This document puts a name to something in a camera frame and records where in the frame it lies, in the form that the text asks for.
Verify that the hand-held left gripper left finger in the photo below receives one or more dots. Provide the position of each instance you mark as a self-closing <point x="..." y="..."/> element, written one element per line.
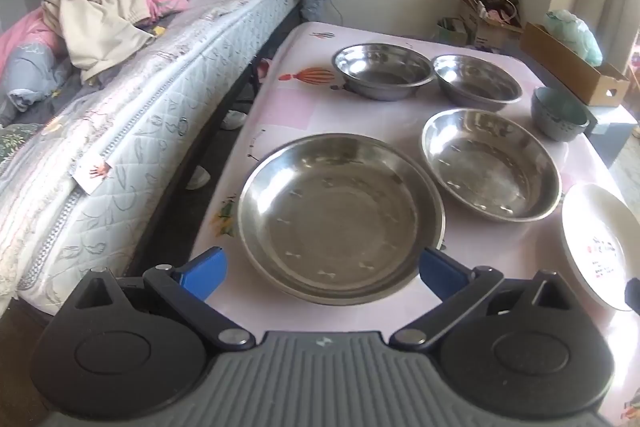
<point x="205" y="272"/>

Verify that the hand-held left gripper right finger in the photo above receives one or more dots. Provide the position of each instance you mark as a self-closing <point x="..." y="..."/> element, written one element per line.
<point x="440" y="272"/>

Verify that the large steel plate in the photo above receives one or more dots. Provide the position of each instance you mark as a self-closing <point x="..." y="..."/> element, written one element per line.
<point x="340" y="217"/>

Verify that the medium steel plate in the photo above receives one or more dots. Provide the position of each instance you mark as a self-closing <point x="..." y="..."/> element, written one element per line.
<point x="490" y="167"/>

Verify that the white printed plate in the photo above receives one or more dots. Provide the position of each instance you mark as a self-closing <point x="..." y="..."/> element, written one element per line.
<point x="595" y="227"/>

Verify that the small steel bowl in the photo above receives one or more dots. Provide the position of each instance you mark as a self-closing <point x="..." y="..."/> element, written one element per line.
<point x="475" y="79"/>

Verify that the teal ceramic bowl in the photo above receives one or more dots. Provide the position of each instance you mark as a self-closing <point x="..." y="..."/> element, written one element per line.
<point x="557" y="109"/>

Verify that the large steel bowl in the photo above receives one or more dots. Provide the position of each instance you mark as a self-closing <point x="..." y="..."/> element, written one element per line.
<point x="380" y="67"/>

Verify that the white slipper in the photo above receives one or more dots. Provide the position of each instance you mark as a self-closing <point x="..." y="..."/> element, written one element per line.
<point x="197" y="178"/>
<point x="233" y="119"/>

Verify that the pink printed tablecloth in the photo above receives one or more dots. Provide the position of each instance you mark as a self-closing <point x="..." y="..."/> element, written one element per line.
<point x="350" y="117"/>

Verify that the white quilted mattress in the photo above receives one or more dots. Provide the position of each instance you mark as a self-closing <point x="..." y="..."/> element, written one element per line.
<point x="165" y="97"/>

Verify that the grey storage cabinet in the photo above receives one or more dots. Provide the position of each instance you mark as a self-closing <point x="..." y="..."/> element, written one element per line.
<point x="612" y="132"/>

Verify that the small green box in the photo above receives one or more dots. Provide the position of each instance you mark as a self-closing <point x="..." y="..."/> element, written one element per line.
<point x="451" y="31"/>

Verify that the cardboard box with clutter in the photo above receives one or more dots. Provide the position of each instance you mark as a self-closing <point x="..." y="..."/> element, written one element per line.
<point x="492" y="34"/>

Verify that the long cardboard box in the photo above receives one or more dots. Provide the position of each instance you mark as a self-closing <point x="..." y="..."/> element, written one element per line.
<point x="565" y="62"/>

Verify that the green plastic bag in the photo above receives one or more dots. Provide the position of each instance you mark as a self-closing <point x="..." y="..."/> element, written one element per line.
<point x="575" y="34"/>

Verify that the beige garment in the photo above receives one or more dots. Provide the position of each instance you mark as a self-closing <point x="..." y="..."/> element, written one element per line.
<point x="100" y="17"/>

